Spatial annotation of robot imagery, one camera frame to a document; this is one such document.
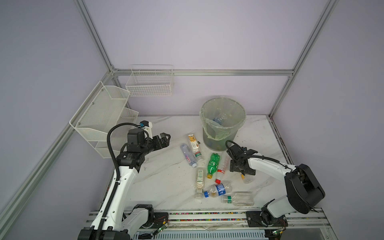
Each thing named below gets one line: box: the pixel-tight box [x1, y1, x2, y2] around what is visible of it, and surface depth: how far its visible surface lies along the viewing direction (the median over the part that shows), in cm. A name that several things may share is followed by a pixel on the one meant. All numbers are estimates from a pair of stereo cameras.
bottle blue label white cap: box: [213, 113, 228, 125], surface depth 100 cm
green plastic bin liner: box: [199, 97, 247, 140], surface depth 93 cm
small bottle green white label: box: [195, 168, 206, 200], surface depth 83 cm
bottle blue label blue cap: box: [204, 180, 233, 198], surface depth 82 cm
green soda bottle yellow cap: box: [206, 153, 221, 179], surface depth 90 cm
